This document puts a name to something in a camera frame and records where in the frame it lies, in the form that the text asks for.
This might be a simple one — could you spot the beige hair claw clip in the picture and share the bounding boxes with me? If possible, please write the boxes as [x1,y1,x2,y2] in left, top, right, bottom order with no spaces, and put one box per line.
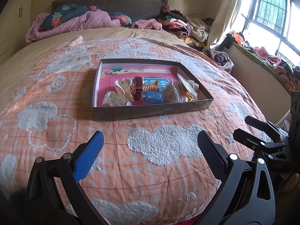
[114,78,134,102]

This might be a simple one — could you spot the clear bag of earrings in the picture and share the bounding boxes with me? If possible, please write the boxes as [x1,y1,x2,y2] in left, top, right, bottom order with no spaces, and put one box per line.
[163,81,179,103]

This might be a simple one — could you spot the clothes on window sill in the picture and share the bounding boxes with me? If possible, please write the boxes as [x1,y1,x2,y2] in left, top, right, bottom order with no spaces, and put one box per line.
[231,33,299,92]

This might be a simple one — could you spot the small blue box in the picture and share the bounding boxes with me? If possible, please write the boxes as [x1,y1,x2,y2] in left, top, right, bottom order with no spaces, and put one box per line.
[144,91,164,105]

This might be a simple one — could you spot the pile of clothes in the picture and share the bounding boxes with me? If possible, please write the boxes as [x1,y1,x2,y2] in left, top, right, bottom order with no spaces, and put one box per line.
[131,5,214,48]

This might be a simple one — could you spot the dark floral pillow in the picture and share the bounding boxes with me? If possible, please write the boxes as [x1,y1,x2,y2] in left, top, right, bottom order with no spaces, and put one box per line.
[41,3,97,30]

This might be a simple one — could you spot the maroon leather watch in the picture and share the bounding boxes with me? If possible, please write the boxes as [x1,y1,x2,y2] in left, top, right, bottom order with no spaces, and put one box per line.
[133,76,144,101]

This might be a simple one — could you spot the pink crumpled blanket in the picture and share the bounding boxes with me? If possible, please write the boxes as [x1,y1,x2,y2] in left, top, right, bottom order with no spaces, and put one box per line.
[25,9,121,43]

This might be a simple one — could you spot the cream wardrobe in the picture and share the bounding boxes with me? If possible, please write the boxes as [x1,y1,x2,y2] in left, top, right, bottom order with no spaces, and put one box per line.
[1,0,32,63]

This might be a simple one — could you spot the window with metal grille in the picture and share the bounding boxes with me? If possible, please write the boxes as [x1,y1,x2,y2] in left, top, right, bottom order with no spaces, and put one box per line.
[240,0,299,66]

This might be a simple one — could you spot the clear bag yellow jewelry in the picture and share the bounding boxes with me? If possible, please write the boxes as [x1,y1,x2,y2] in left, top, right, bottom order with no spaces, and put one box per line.
[177,73,198,102]

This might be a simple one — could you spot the bag with purple cloth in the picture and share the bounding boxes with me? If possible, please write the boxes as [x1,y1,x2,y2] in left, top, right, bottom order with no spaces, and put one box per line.
[209,50,234,71]

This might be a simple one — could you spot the tan bed sheet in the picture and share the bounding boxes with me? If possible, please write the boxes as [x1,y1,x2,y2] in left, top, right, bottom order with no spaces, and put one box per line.
[1,27,186,110]

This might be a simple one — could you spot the clear bag silver jewelry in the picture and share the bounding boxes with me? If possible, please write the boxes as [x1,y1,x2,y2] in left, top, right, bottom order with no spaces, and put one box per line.
[102,91,131,107]

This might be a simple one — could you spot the dark grey headboard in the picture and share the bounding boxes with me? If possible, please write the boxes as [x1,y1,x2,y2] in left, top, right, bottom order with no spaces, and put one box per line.
[52,0,168,21]

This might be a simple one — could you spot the orange spiral hair tie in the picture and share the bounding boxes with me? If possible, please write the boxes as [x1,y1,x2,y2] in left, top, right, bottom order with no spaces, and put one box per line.
[143,80,161,93]

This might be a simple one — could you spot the cream curtain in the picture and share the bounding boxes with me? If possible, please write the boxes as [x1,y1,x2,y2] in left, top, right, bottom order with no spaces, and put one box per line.
[204,0,243,50]

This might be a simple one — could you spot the white cream hair clip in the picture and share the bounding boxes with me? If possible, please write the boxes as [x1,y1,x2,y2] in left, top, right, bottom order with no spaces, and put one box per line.
[188,80,199,91]

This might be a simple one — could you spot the shallow cardboard box pink-lined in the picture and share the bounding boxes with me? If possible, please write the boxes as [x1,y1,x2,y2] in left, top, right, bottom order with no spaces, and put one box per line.
[92,58,214,121]

